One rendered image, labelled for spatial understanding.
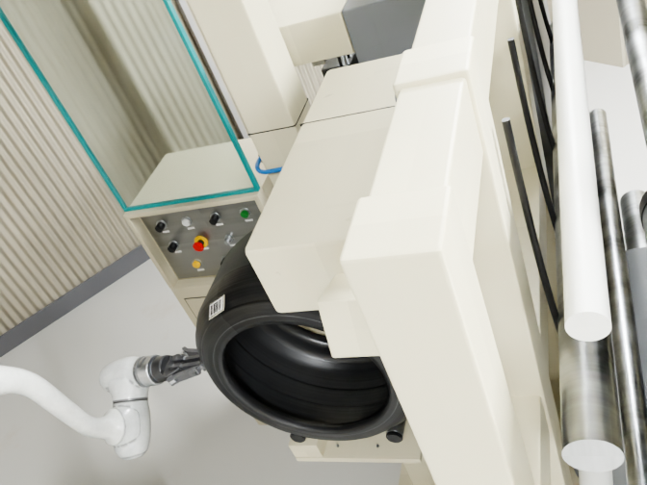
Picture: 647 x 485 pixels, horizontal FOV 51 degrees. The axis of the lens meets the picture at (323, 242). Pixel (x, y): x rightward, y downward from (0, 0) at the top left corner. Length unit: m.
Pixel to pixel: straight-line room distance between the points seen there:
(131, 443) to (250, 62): 1.12
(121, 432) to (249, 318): 0.67
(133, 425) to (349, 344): 1.17
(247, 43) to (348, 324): 0.81
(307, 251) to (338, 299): 0.11
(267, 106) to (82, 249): 3.11
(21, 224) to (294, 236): 3.53
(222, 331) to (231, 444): 1.73
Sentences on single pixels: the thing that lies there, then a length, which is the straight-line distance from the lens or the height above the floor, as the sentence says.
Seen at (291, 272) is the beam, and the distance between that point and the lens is 1.10.
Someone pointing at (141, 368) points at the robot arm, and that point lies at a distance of 2.07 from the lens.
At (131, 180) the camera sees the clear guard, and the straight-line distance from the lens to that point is 2.47.
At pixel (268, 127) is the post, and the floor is 1.66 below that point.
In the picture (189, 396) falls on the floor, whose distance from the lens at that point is 3.64.
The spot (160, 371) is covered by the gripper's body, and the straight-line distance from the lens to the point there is 2.04.
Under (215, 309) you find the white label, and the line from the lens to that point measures 1.60.
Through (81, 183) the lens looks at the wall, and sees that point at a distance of 4.50.
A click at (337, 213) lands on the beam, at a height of 1.78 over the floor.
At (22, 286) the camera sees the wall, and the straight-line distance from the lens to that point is 4.67.
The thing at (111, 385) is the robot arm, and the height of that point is 1.11.
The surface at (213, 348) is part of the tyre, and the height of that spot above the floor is 1.32.
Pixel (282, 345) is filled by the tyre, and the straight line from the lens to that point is 2.05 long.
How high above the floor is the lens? 2.38
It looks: 35 degrees down
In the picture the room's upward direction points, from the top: 24 degrees counter-clockwise
